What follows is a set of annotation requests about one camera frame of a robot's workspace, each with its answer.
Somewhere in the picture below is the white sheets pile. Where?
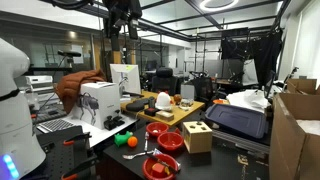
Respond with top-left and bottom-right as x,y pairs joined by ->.
226,89 -> 272,113

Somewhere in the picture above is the clear glass jar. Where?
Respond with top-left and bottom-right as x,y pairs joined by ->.
179,98 -> 194,111

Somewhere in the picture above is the large brown cardboard box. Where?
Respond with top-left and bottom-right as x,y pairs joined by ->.
268,92 -> 320,180

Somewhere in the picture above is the black soft case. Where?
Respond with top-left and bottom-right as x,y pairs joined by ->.
125,97 -> 151,113

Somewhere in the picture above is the silver laptop keyboard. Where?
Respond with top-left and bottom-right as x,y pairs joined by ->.
37,118 -> 76,134

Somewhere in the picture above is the black office chair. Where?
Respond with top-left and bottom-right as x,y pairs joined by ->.
151,67 -> 183,96

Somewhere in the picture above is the white box with robot dog print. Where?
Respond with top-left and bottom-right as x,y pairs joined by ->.
71,81 -> 122,130

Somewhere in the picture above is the black cylinder speaker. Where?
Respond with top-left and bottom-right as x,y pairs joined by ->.
148,96 -> 157,109

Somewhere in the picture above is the brown ball shaped object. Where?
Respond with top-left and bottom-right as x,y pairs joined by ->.
173,93 -> 183,105

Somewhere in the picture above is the gray computer tower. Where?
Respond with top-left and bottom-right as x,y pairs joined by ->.
180,83 -> 196,100

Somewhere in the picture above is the ring ceiling light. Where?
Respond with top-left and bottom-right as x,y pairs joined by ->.
199,0 -> 240,13

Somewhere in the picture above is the orange cube block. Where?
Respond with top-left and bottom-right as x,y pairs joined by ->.
151,163 -> 166,175

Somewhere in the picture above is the black curtain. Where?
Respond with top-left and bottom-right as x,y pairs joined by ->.
220,28 -> 284,89

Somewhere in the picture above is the white desk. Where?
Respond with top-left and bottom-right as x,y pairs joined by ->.
36,111 -> 138,148

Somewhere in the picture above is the white plush chicken toy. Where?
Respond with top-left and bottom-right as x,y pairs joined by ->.
154,90 -> 174,112

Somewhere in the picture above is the black mesh chair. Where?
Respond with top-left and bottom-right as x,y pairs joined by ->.
192,75 -> 215,102

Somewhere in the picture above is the small tan cardboard box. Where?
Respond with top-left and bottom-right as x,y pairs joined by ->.
155,110 -> 175,122

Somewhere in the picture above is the red plastic bowl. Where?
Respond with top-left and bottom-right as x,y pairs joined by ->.
156,131 -> 185,152
142,153 -> 180,180
145,121 -> 170,138

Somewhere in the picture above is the white backed computer monitor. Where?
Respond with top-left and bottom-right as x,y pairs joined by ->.
109,63 -> 142,96

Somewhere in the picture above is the green plastic toy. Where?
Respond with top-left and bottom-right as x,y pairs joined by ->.
113,130 -> 134,148

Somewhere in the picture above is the wooden desk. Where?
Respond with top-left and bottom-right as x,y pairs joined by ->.
119,89 -> 206,128

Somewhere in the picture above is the blue white packet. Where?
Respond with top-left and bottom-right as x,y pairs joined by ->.
152,148 -> 183,170

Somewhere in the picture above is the orange bowl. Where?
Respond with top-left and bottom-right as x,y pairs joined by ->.
212,98 -> 230,105

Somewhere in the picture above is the black camera on stand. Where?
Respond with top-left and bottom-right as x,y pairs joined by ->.
57,49 -> 83,73

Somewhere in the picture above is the black orange clamp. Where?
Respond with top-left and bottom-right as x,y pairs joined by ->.
62,131 -> 93,147
60,154 -> 99,180

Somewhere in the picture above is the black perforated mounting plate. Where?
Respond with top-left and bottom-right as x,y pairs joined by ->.
34,125 -> 98,180

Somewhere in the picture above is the black game controller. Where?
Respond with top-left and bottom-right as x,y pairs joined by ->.
103,115 -> 126,131

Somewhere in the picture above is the black box with red patch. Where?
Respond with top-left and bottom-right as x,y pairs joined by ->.
144,107 -> 160,117

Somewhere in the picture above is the white lab device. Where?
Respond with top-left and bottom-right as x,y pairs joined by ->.
25,75 -> 54,94

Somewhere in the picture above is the wooden shape sorter box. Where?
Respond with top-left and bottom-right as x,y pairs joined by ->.
181,120 -> 214,154

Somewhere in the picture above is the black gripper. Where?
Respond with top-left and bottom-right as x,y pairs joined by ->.
101,0 -> 143,52

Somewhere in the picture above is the small orange ball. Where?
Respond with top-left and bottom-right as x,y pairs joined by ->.
127,135 -> 139,148

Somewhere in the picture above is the brown puffy jacket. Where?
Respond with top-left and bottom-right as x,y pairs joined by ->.
54,68 -> 108,114

